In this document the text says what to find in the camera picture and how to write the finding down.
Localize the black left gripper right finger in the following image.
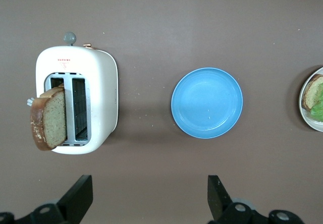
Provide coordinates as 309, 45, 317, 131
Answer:
206, 175, 303, 224

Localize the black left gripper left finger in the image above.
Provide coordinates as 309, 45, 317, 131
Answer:
0, 175, 93, 224

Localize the green lettuce leaf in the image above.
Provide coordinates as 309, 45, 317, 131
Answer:
309, 82, 323, 123

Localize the brown bread slice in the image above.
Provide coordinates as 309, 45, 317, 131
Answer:
30, 83, 68, 152
302, 74, 323, 113

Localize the blue plate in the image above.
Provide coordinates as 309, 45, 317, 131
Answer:
171, 67, 244, 139

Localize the beige plate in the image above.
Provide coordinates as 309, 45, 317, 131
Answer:
298, 67, 323, 132

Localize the white toaster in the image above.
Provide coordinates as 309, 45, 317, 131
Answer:
27, 31, 119, 155

